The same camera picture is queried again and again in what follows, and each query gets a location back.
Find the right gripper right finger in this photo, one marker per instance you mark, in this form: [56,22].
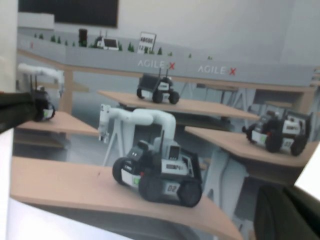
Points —
[307,220]

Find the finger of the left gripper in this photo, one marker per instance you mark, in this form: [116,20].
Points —
[12,117]
[15,100]

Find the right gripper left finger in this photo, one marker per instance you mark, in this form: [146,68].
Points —
[270,217]

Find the AgileX robot brochure book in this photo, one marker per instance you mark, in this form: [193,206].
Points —
[160,125]

